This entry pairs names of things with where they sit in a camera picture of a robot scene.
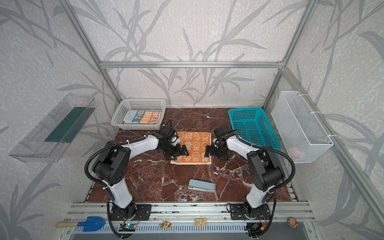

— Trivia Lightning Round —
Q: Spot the green microcontroller board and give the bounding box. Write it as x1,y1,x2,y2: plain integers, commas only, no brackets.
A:
118,223,138,232

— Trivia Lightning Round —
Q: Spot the round orange circuit board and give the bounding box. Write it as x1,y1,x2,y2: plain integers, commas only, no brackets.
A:
288,217,299,229

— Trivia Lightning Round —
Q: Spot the teal perforated plastic basket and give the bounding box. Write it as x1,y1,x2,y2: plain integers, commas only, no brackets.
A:
228,108,281,150

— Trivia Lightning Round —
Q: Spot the orange rabbit print towel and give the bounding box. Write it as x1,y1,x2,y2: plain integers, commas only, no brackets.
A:
171,132,212,165

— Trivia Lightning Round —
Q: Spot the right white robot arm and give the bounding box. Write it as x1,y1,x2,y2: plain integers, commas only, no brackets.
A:
205,127,296,221

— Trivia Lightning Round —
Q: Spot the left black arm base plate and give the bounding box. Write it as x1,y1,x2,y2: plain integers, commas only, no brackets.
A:
110,204,152,221

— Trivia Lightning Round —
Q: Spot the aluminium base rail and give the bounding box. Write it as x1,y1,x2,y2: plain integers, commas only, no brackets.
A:
64,202,316,223

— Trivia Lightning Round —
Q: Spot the right controller board with wires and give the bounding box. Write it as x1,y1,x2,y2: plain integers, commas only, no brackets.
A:
244,221,271,239

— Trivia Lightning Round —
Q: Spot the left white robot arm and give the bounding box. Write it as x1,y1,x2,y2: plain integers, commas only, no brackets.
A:
84,122,190,220

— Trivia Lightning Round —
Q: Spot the white wire mesh basket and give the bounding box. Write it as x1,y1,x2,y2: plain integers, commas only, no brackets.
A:
271,91,334,164

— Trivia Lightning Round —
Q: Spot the blue rabbit print towel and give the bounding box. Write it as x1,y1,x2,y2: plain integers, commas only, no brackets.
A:
123,110,163,125

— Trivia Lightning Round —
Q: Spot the pink object in wire basket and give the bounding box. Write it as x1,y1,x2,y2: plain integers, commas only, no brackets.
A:
288,147,304,160

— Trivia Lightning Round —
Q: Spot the small yellow circuit board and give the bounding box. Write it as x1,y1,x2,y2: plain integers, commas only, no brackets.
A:
194,218,208,227

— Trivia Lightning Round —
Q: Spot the blue toy shovel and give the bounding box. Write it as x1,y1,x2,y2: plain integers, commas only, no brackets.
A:
56,216,105,232

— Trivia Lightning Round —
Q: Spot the small colourful connector bundle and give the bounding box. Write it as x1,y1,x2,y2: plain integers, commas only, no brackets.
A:
159,221,172,229

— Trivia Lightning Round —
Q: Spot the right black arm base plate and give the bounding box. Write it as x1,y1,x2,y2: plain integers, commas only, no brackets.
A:
228,203,272,221

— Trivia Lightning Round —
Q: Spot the clear plastic wall tray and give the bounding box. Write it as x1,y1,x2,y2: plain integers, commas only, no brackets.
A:
9,94,97,163

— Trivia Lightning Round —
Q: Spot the white perforated plastic basket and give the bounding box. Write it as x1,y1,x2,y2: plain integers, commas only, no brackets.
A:
111,99,167,130

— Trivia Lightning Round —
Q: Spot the light blue stapler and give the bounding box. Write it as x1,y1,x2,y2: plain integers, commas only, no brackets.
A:
189,180,216,193

